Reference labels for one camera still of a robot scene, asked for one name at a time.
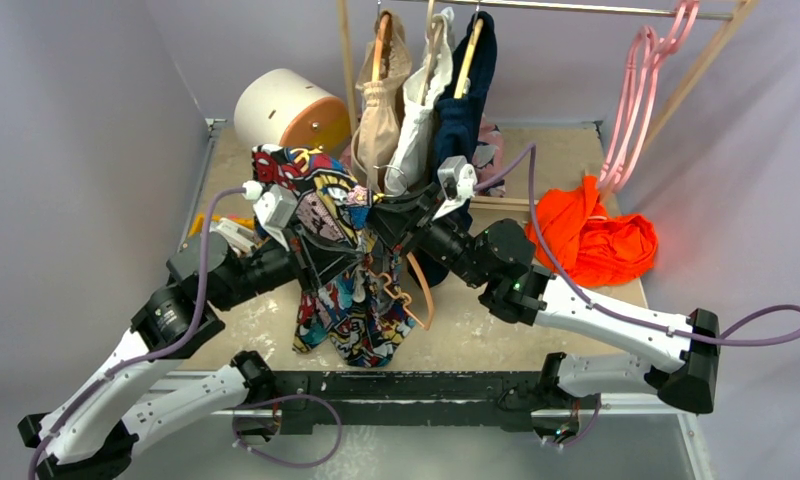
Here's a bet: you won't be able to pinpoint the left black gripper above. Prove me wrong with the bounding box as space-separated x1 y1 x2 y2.
211 213 365 312

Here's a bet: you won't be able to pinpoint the wooden hanger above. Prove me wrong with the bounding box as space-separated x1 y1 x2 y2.
366 164 436 331

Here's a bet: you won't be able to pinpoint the colourful comic print shorts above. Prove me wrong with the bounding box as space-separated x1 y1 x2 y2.
251 144 415 368

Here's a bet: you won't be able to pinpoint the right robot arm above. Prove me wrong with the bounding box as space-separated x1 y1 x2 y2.
366 185 720 414

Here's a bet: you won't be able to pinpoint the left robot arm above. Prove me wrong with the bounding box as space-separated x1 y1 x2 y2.
18 229 359 479

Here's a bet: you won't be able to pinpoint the beige hanging shorts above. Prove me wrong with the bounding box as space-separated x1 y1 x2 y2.
351 9 413 191

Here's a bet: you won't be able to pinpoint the navy hanging shorts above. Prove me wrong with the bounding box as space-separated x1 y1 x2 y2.
413 10 499 289

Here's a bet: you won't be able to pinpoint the white hanging shorts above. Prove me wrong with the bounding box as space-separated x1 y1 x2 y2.
383 7 455 195

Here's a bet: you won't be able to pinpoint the pink plastic hanger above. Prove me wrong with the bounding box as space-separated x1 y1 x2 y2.
597 0 701 197

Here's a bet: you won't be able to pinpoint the pink patterned garment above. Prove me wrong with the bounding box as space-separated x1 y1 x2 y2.
473 116 504 184

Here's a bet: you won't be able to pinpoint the yellow plastic bin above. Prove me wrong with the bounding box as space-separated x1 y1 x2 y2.
186 213 256 250

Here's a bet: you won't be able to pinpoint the white round drawer cabinet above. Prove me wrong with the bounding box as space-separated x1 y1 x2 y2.
233 68 352 152

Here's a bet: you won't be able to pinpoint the orange garment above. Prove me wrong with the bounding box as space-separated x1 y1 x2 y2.
525 175 659 288

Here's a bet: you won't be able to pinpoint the wooden clothes rack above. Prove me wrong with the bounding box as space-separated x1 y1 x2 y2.
335 0 760 213

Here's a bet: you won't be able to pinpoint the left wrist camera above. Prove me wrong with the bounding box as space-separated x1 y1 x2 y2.
242 180 298 251

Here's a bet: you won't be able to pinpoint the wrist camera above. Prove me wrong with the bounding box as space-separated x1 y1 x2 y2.
434 155 477 219
242 180 298 251

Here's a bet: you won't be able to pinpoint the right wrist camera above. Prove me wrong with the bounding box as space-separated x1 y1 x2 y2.
434 155 477 219

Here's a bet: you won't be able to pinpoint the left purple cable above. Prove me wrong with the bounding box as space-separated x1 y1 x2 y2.
27 187 249 480

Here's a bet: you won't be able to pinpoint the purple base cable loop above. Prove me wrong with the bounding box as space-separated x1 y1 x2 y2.
230 393 346 469

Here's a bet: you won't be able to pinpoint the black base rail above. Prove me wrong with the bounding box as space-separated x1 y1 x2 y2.
274 371 575 432

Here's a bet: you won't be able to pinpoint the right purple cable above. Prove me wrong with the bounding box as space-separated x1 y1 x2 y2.
472 143 800 348

